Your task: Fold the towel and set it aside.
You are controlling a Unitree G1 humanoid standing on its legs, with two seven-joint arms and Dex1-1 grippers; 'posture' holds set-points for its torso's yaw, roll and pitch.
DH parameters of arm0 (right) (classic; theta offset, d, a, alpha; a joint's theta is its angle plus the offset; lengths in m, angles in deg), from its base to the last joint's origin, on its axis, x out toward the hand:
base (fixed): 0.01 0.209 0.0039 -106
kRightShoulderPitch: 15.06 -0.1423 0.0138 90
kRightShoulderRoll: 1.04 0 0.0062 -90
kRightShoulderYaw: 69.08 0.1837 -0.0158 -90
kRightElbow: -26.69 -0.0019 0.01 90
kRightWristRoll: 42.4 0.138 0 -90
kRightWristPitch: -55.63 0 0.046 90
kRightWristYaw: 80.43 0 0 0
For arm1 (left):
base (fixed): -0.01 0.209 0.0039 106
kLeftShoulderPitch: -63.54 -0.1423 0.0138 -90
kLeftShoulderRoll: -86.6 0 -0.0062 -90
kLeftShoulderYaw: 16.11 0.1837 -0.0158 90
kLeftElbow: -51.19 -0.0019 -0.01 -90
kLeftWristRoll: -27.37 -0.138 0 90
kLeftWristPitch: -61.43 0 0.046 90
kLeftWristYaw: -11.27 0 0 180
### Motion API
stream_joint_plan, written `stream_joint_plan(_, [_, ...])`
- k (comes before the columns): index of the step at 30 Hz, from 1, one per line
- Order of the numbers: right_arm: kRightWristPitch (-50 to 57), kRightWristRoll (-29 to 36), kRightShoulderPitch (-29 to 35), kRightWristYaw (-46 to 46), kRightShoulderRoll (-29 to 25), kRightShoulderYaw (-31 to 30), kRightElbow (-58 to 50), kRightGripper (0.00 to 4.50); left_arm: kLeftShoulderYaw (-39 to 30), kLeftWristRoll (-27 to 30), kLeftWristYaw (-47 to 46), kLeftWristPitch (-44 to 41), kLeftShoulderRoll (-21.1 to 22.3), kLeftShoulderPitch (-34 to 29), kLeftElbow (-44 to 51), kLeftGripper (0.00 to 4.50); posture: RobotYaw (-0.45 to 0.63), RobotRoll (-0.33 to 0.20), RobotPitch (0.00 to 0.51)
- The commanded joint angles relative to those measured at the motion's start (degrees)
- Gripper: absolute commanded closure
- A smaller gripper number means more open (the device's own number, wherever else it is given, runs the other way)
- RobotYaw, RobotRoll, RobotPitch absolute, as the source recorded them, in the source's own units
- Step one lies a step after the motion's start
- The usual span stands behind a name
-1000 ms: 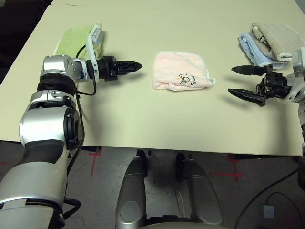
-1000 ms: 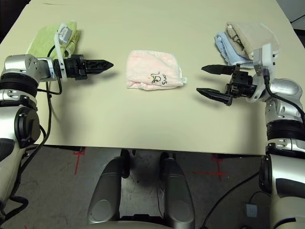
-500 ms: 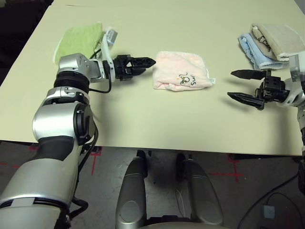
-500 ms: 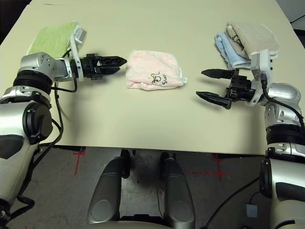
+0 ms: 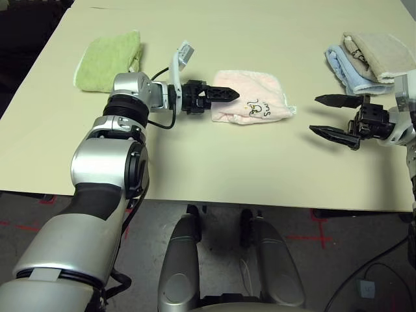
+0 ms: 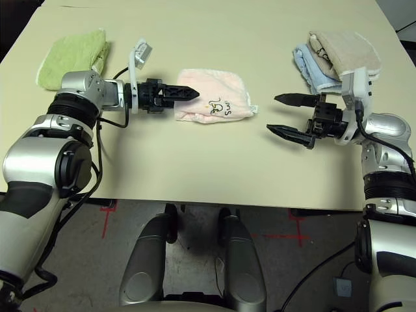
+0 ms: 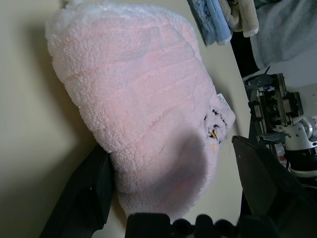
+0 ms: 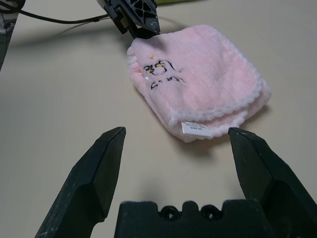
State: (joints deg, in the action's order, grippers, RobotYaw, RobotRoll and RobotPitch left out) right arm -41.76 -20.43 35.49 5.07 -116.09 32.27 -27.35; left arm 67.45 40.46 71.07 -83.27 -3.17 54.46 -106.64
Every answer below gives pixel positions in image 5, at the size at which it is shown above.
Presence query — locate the green folded towel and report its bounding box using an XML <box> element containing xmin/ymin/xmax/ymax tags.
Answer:
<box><xmin>73</xmin><ymin>30</ymin><xmax>144</xmax><ymax>94</ymax></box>

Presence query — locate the thin white floor cord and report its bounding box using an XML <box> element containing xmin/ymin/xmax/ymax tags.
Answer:
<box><xmin>239</xmin><ymin>258</ymin><xmax>254</xmax><ymax>290</ymax></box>

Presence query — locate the light blue folded towel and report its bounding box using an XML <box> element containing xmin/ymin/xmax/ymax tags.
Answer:
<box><xmin>324</xmin><ymin>44</ymin><xmax>396</xmax><ymax>96</ymax></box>

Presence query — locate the beige folded towel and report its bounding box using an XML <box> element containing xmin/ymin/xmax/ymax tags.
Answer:
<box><xmin>342</xmin><ymin>31</ymin><xmax>416</xmax><ymax>85</ymax></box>

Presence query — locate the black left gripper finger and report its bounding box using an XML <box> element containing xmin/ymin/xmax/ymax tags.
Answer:
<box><xmin>207</xmin><ymin>96</ymin><xmax>240</xmax><ymax>105</ymax></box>
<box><xmin>203</xmin><ymin>84</ymin><xmax>241</xmax><ymax>99</ymax></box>

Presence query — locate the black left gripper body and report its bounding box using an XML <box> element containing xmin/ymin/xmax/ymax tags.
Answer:
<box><xmin>180</xmin><ymin>79</ymin><xmax>212</xmax><ymax>117</ymax></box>

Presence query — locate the thin black floor cable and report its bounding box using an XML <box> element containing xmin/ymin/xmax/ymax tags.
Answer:
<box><xmin>362</xmin><ymin>262</ymin><xmax>410</xmax><ymax>312</ymax></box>

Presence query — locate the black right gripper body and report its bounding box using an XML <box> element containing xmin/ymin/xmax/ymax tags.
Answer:
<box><xmin>346</xmin><ymin>94</ymin><xmax>396</xmax><ymax>152</ymax></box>

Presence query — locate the pink towel with embroidery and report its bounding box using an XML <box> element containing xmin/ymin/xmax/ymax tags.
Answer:
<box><xmin>211</xmin><ymin>70</ymin><xmax>298</xmax><ymax>125</ymax></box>

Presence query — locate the beige robot waist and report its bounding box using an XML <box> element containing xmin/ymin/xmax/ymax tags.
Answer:
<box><xmin>191</xmin><ymin>302</ymin><xmax>316</xmax><ymax>312</ymax></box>

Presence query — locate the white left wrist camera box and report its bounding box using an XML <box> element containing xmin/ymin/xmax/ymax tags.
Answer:
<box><xmin>168</xmin><ymin>40</ymin><xmax>196</xmax><ymax>105</ymax></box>

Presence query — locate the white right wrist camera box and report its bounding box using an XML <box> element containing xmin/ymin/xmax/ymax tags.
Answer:
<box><xmin>393</xmin><ymin>73</ymin><xmax>416</xmax><ymax>113</ymax></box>

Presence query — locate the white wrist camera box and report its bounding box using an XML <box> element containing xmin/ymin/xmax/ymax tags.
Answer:
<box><xmin>168</xmin><ymin>40</ymin><xmax>196</xmax><ymax>105</ymax></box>
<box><xmin>393</xmin><ymin>73</ymin><xmax>416</xmax><ymax>113</ymax></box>

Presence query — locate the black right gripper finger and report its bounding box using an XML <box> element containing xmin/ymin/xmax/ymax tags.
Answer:
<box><xmin>314</xmin><ymin>93</ymin><xmax>364</xmax><ymax>109</ymax></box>
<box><xmin>308</xmin><ymin>124</ymin><xmax>361</xmax><ymax>149</ymax></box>

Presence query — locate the small grey floor box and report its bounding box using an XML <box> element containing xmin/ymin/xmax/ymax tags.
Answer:
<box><xmin>356</xmin><ymin>279</ymin><xmax>376</xmax><ymax>298</ymax></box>

